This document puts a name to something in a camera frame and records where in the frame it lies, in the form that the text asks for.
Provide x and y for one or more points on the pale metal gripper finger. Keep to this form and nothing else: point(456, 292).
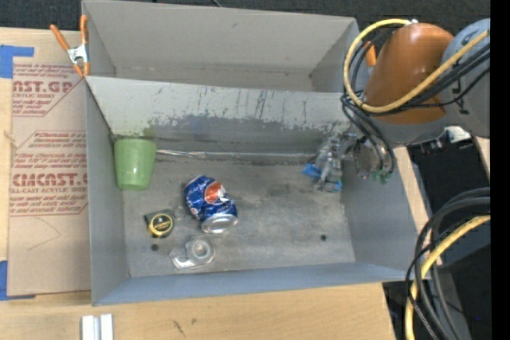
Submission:
point(330, 149)
point(330, 177)

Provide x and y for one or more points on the small blue plastic piece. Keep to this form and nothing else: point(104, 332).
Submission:
point(310, 170)

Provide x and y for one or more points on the grey metal bin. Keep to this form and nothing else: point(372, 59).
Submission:
point(247, 207)

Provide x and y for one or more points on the crushed blue soda can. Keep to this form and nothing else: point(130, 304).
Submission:
point(207, 201)

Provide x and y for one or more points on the clear tape dispenser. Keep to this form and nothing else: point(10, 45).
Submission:
point(195, 252)

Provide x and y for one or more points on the black and yellow tape measure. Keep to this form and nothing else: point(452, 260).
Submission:
point(160, 224)

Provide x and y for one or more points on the green plastic cup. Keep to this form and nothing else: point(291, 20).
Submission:
point(134, 165)

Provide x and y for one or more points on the brown cardboard board, red print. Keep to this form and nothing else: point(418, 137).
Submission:
point(48, 243)

